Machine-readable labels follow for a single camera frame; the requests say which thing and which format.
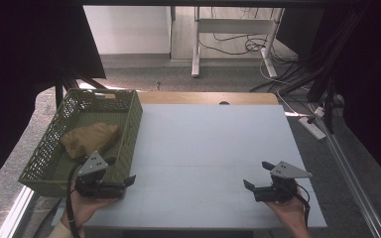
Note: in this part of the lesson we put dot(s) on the black metal stand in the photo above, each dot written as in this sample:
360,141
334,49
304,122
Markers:
59,92
327,66

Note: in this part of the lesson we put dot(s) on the white table mat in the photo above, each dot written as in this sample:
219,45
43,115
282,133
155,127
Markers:
211,142

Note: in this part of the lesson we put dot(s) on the white power strip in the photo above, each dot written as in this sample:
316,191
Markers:
312,128

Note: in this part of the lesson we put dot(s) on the person's left hand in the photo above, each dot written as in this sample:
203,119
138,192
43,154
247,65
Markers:
86,208

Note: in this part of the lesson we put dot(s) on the aluminium rail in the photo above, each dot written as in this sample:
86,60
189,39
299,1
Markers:
347,172

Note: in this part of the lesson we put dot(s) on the white plug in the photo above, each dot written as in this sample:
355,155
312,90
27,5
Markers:
319,111

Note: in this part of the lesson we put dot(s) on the wooden table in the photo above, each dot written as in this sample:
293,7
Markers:
195,98

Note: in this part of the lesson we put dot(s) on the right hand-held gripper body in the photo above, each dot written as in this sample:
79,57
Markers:
286,170

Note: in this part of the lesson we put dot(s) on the tan cloth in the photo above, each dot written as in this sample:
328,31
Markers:
89,139

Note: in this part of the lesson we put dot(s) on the black curtain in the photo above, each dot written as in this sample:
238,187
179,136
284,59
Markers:
20,49
373,66

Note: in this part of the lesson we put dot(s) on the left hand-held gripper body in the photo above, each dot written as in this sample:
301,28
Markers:
94,165

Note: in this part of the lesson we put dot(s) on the green plastic lattice basket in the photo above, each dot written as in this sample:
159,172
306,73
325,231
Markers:
89,112

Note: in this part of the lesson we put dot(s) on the person's right hand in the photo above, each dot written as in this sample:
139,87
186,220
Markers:
292,211

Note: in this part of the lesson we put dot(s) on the white desk frame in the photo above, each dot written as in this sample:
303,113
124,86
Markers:
231,25

